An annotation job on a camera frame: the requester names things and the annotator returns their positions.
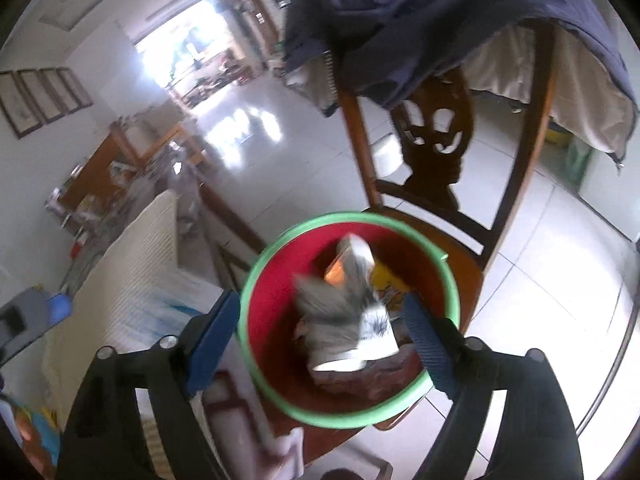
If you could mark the carved wooden chair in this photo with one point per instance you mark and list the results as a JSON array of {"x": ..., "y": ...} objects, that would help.
[{"x": 435, "y": 160}]

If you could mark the red bucket green rim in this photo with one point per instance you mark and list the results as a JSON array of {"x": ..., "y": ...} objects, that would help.
[{"x": 280, "y": 340}]

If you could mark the green carton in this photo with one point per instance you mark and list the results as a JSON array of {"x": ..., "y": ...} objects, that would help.
[{"x": 579, "y": 160}]

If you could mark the blue white wrapper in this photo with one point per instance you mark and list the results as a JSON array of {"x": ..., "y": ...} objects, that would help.
[{"x": 340, "y": 320}]

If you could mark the framed wall picture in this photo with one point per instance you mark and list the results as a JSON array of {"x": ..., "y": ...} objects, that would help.
[
  {"x": 42, "y": 95},
  {"x": 20, "y": 105},
  {"x": 75, "y": 85},
  {"x": 61, "y": 89}
]

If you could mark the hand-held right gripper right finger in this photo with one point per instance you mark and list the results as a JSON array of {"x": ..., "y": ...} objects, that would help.
[{"x": 430, "y": 345}]

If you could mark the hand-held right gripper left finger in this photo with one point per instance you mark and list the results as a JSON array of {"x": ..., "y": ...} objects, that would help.
[{"x": 210, "y": 345}]

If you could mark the dark blue jacket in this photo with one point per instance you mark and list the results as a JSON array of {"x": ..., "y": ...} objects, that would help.
[{"x": 425, "y": 15}]

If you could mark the pink white snack bag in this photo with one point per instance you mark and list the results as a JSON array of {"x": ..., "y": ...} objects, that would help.
[{"x": 360, "y": 385}]

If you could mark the beige checkered tablecloth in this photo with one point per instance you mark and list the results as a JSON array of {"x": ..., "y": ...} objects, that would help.
[{"x": 135, "y": 270}]

